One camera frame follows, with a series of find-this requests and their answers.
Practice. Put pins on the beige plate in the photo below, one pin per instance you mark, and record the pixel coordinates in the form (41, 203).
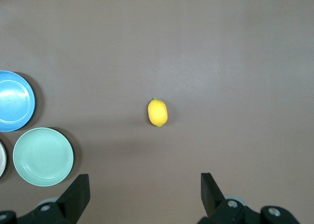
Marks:
(2, 160)

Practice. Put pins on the yellow lemon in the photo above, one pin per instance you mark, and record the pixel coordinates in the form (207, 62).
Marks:
(158, 112)

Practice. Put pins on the blue plate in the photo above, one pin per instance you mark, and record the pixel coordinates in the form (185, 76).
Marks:
(13, 101)

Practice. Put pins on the mint green plate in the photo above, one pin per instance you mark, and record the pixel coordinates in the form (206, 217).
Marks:
(43, 156)

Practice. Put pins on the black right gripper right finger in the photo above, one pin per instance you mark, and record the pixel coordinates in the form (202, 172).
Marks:
(220, 209)

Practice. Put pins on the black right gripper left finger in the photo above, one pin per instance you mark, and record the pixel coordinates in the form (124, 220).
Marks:
(68, 202)

